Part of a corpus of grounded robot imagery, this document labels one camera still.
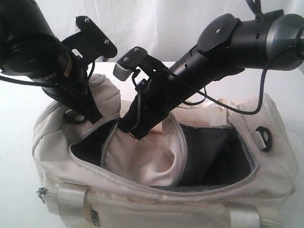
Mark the cream fabric duffel bag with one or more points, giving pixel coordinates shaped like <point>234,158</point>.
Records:
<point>201,167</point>

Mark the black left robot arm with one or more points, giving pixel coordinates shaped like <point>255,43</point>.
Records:
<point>28,47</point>

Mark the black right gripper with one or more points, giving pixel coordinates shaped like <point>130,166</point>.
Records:
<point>155,99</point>

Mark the white backdrop curtain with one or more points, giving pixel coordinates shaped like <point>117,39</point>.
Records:
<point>167,29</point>

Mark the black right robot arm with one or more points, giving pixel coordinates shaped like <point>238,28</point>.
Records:
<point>226,47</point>

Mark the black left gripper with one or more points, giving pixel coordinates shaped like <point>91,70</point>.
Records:
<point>67,81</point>

